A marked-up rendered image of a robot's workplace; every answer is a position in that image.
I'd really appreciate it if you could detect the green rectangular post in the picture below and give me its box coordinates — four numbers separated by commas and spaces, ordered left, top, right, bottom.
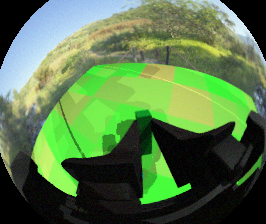
134, 109, 153, 156

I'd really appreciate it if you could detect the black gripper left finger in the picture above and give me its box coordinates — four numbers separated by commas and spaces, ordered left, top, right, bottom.
60, 119, 144, 198

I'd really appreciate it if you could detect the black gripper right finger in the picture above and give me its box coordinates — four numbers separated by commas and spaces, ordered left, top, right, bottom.
152, 117, 235, 188

